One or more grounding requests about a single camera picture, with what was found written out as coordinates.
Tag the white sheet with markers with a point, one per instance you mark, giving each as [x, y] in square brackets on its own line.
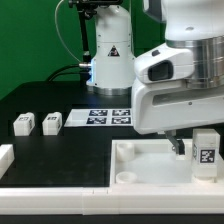
[99, 117]

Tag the white U-shaped fence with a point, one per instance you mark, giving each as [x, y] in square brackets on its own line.
[197, 197]

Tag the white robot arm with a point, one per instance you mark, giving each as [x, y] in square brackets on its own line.
[193, 51]

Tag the white square table top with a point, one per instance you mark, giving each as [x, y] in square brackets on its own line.
[154, 162]

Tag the black camera stand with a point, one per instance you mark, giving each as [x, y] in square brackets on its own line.
[86, 10]

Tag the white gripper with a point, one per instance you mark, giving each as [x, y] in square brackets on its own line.
[171, 106]

